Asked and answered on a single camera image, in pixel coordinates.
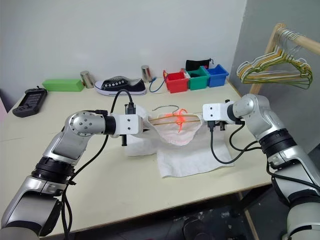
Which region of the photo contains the white cloth garment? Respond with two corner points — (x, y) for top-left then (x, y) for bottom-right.
(123, 104), (236, 179)

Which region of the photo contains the yellow hanger with grey hook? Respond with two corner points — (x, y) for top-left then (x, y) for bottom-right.
(150, 104), (202, 126)

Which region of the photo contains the blue plastic bin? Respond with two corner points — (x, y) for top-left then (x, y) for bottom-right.
(205, 63), (230, 88)

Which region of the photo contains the green plastic bin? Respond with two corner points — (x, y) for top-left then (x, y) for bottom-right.
(185, 67), (211, 91)

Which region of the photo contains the black and white sneaker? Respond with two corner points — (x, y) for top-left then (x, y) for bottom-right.
(94, 76), (148, 97)

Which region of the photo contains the red plastic bin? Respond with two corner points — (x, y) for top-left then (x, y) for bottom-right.
(162, 70), (190, 94)

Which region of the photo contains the silver metal cylinder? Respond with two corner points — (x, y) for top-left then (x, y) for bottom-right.
(79, 70), (96, 89)
(140, 64), (154, 83)

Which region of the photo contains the green rectangular box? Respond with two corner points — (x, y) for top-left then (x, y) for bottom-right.
(41, 78), (85, 93)

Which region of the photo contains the light table leg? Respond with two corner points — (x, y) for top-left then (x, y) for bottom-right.
(237, 191), (260, 240)

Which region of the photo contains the black handheld controller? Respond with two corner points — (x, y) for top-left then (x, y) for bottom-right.
(12, 85), (49, 118)

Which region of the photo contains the dark rounded shape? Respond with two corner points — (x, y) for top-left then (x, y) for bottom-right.
(182, 219), (217, 240)

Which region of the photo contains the wooden clothes rack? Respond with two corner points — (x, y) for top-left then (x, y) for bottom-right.
(249, 22), (320, 96)

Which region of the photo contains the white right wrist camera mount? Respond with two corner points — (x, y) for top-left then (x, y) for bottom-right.
(202, 102), (230, 124)

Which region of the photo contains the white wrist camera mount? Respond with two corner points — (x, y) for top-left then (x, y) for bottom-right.
(110, 113), (144, 139)
(202, 102), (230, 124)

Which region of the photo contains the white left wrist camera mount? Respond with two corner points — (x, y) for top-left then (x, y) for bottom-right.
(110, 113), (144, 139)

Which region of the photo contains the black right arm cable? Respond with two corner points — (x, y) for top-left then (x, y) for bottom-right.
(206, 119), (320, 196)

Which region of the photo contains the blue cable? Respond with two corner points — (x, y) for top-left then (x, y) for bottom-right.
(148, 76), (167, 94)

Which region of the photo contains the black drawstring pouch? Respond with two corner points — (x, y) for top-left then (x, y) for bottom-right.
(184, 58), (214, 72)

